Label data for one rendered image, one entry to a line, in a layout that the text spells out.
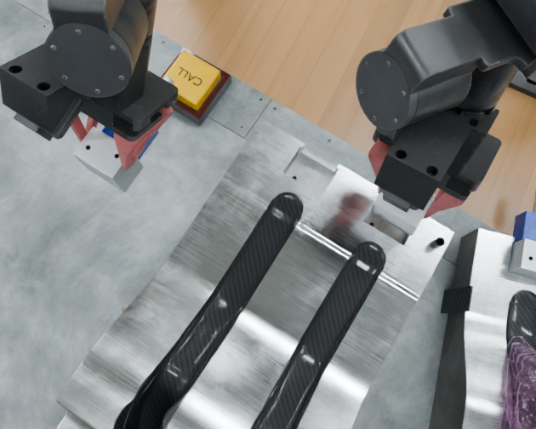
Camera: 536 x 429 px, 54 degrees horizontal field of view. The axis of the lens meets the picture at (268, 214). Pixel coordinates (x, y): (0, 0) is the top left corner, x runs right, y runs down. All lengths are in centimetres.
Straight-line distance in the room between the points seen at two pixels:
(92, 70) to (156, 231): 35
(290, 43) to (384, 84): 43
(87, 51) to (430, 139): 25
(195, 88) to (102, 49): 36
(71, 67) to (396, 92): 22
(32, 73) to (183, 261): 27
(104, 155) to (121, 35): 21
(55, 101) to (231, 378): 31
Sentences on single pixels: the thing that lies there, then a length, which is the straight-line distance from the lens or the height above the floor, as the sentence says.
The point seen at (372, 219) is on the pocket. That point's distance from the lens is 64.
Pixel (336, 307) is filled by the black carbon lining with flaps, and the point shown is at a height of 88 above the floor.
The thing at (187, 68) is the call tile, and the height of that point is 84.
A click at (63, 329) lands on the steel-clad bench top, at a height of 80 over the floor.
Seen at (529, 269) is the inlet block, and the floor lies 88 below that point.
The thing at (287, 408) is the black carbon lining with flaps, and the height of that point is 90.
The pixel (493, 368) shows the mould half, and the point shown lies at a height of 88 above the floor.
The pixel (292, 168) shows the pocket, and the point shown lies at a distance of 64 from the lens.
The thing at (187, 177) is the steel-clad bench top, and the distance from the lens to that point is 71.
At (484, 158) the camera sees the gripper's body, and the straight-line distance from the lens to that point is 50.
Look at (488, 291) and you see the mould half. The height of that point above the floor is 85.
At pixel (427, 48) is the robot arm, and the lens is 36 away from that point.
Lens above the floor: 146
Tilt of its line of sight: 75 degrees down
